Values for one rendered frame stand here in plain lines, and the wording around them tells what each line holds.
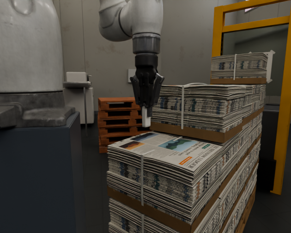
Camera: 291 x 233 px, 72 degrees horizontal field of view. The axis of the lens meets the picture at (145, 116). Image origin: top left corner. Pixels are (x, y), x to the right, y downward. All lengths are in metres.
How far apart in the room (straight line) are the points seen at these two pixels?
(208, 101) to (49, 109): 0.62
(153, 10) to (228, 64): 1.18
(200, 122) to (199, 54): 7.27
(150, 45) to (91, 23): 6.73
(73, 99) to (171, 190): 4.49
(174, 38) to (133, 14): 7.11
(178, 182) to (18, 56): 0.52
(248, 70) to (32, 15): 1.52
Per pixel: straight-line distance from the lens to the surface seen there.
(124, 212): 0.88
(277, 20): 2.30
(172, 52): 7.66
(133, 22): 0.67
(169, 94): 0.94
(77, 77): 4.96
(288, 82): 2.21
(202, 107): 0.87
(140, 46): 0.64
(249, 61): 1.72
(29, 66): 0.39
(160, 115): 0.97
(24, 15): 0.41
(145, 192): 0.75
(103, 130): 3.16
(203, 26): 8.32
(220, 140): 0.86
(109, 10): 0.76
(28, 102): 0.40
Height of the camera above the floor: 1.07
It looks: 10 degrees down
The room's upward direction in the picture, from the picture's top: straight up
